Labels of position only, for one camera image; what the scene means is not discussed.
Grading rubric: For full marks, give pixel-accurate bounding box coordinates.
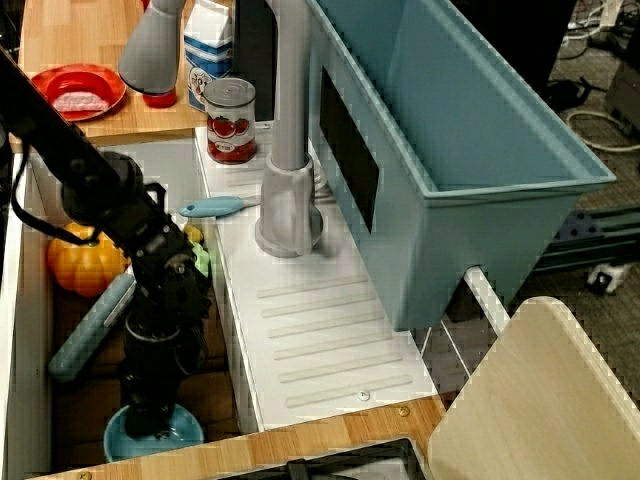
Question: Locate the black case on floor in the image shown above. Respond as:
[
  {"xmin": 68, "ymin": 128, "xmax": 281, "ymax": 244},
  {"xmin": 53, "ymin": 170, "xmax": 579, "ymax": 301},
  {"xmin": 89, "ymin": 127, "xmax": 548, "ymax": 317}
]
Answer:
[{"xmin": 606, "ymin": 52, "xmax": 640, "ymax": 137}]

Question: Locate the orange toy bell pepper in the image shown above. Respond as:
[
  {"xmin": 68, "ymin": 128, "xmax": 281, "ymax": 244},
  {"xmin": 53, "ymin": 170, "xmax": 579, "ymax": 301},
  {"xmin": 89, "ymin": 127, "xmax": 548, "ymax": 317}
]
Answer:
[{"xmin": 46, "ymin": 222, "xmax": 133, "ymax": 299}]

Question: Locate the white black floor bracket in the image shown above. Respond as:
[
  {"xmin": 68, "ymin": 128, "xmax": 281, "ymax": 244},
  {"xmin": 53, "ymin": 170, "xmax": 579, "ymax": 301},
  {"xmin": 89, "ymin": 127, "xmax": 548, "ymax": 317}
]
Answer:
[{"xmin": 586, "ymin": 262, "xmax": 633, "ymax": 297}]

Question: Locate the aluminium frame rail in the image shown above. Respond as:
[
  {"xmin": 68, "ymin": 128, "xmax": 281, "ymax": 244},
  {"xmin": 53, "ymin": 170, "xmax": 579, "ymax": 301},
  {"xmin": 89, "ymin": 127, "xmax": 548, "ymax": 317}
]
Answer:
[{"xmin": 535, "ymin": 209, "xmax": 640, "ymax": 272}]

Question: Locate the light blue bowl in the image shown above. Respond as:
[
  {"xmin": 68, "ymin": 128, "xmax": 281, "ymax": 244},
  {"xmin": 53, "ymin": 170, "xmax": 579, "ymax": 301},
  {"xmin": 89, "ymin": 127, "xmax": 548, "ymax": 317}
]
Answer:
[{"xmin": 103, "ymin": 402, "xmax": 206, "ymax": 464}]

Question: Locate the red cup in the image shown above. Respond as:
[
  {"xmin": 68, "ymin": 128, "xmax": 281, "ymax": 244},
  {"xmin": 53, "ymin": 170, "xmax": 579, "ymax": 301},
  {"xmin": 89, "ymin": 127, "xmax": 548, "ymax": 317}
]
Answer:
[{"xmin": 142, "ymin": 88, "xmax": 179, "ymax": 109}]

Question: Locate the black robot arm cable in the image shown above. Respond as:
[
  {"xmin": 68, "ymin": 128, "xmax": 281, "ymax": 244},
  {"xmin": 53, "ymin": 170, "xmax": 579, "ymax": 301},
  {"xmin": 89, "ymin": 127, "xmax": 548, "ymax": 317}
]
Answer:
[{"xmin": 9, "ymin": 142, "xmax": 104, "ymax": 247}]

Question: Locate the blue handled kitchen tool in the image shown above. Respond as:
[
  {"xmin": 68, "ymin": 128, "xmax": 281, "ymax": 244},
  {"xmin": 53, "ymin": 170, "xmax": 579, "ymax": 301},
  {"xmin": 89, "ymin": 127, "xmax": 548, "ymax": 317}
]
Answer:
[{"xmin": 178, "ymin": 195, "xmax": 262, "ymax": 219}]

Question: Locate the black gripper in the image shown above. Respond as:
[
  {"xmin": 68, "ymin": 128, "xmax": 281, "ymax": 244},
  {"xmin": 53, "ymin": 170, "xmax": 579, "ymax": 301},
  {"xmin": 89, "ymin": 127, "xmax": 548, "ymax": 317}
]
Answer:
[{"xmin": 116, "ymin": 322, "xmax": 208, "ymax": 440}]

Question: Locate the toy knife with blue handle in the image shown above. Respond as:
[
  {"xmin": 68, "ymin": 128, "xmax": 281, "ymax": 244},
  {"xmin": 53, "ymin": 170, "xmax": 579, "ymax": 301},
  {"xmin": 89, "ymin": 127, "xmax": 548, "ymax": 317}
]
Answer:
[{"xmin": 48, "ymin": 273, "xmax": 137, "ymax": 384}]

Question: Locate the blue white milk carton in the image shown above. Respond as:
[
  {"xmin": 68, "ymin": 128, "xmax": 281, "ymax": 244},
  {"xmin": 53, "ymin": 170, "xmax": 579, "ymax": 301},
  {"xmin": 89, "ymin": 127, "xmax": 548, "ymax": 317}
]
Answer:
[{"xmin": 183, "ymin": 0, "xmax": 237, "ymax": 113}]

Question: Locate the grey toy faucet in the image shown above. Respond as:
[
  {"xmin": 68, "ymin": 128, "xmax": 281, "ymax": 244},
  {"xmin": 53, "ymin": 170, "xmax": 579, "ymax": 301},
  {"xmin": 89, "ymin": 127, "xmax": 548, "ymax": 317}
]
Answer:
[{"xmin": 254, "ymin": 0, "xmax": 327, "ymax": 259}]

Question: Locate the tomato can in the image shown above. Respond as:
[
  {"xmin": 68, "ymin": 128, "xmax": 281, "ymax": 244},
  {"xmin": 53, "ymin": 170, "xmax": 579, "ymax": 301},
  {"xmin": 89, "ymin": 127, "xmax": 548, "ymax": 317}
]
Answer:
[{"xmin": 204, "ymin": 78, "xmax": 259, "ymax": 166}]

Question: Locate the black stove grate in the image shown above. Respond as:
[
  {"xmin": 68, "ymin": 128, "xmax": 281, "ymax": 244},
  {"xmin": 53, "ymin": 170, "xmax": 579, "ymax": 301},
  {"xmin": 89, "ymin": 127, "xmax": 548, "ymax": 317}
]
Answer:
[{"xmin": 224, "ymin": 437, "xmax": 432, "ymax": 480}]

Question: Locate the white toy sink unit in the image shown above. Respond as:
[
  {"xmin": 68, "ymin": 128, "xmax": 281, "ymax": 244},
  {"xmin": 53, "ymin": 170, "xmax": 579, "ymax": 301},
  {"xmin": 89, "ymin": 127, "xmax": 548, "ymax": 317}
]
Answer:
[{"xmin": 0, "ymin": 124, "xmax": 442, "ymax": 479}]

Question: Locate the pink toy meat slice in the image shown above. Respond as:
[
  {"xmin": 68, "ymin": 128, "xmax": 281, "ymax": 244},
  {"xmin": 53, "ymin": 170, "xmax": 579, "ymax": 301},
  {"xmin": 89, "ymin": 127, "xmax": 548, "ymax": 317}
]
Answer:
[{"xmin": 51, "ymin": 90, "xmax": 113, "ymax": 114}]

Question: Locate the white floor cable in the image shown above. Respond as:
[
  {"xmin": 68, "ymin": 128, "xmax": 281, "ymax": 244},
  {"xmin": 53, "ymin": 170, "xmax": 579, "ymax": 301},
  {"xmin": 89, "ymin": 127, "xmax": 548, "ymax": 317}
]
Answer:
[{"xmin": 566, "ymin": 109, "xmax": 640, "ymax": 154}]

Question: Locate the red plate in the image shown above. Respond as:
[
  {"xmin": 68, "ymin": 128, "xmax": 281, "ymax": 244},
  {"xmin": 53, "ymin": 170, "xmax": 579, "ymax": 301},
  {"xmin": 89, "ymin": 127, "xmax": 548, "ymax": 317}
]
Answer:
[{"xmin": 30, "ymin": 63, "xmax": 127, "ymax": 122}]

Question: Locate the light wooden board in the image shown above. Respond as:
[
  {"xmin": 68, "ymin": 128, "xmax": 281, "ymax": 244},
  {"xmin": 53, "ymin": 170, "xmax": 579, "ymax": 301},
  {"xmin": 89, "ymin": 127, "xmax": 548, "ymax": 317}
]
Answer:
[{"xmin": 428, "ymin": 296, "xmax": 640, "ymax": 480}]

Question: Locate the green toy lettuce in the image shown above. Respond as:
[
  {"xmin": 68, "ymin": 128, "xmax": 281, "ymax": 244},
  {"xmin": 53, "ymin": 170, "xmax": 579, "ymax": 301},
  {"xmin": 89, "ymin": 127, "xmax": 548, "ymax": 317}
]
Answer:
[{"xmin": 191, "ymin": 241, "xmax": 213, "ymax": 277}]

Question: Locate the brown cloth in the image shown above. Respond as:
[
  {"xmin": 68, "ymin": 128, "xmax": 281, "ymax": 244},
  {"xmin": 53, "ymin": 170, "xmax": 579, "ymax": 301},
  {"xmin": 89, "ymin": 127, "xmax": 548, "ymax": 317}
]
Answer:
[{"xmin": 52, "ymin": 279, "xmax": 237, "ymax": 444}]

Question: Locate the large teal plastic bin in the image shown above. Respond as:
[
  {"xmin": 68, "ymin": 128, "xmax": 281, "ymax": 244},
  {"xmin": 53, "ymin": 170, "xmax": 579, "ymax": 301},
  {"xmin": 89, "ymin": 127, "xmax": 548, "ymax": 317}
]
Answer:
[{"xmin": 304, "ymin": 0, "xmax": 617, "ymax": 332}]

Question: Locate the white wire rack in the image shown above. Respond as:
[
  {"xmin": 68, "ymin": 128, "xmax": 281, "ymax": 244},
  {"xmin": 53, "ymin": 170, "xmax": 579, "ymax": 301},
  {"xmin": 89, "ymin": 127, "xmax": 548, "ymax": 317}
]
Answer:
[{"xmin": 418, "ymin": 267, "xmax": 514, "ymax": 386}]

